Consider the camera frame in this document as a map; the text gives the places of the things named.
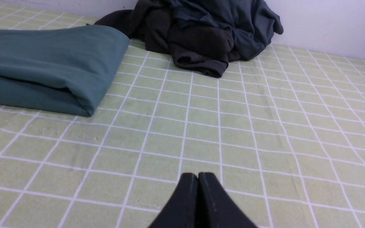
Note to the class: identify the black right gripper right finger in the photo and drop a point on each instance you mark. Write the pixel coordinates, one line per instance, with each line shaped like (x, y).
(215, 208)

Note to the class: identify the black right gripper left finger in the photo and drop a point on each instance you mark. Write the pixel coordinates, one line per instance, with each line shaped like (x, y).
(179, 211)

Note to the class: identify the green long-sleeve top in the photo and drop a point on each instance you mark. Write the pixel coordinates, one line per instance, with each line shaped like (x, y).
(66, 70)

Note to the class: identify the green checkered tablecloth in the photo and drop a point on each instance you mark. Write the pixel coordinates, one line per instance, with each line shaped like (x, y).
(284, 134)

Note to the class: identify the dark brown crumpled garment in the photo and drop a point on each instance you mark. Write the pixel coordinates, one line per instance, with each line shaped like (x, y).
(198, 48)

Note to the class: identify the dark teal crumpled garment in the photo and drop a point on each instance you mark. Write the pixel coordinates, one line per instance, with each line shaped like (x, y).
(251, 22)

